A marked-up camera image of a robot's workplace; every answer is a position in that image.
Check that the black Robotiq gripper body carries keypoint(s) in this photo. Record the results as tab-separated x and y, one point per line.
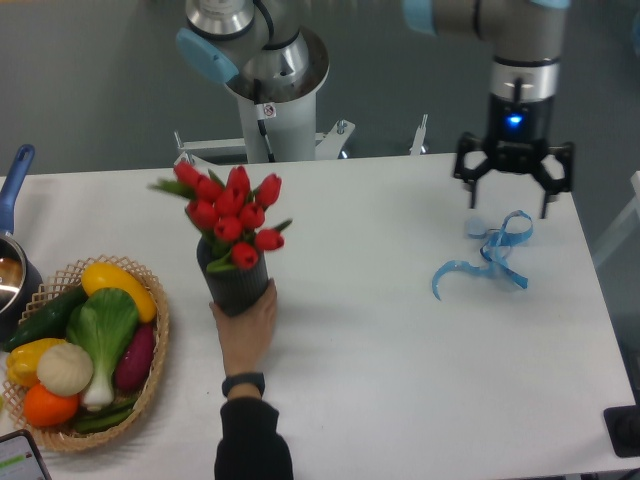
516	140

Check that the red tulip bouquet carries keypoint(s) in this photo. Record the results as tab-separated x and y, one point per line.
229	214

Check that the dark grey ribbed vase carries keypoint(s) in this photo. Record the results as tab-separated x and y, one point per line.
233	290

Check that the black sleeved forearm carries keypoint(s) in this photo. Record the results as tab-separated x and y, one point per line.
251	447

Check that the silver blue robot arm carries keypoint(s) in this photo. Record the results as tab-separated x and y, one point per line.
526	37

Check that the person's bare hand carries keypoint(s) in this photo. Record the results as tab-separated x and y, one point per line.
244	339

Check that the blue ribbon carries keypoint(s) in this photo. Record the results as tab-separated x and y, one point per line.
516	229

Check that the black device at edge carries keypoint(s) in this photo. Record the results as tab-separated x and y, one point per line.
623	428

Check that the black wrist band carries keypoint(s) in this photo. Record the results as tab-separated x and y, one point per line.
249	384

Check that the purple sweet potato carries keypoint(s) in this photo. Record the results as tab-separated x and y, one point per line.
134	366

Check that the green bok choy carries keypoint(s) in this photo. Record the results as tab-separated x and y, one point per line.
103	327

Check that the green bean pods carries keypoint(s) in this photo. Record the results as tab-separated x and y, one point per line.
105	419

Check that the green cucumber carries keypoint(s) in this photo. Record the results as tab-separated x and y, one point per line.
49	321

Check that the woven wicker basket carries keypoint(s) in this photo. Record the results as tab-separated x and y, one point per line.
63	438

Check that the yellow bell pepper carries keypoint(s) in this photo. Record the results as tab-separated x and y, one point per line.
23	361

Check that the orange fruit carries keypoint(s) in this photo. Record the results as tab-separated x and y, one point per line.
42	408

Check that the smartphone with lit screen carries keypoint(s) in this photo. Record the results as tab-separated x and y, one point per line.
20	458

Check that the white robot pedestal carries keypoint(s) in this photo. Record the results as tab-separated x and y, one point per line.
276	94

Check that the blue handled saucepan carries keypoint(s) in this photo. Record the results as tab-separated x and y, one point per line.
20	279

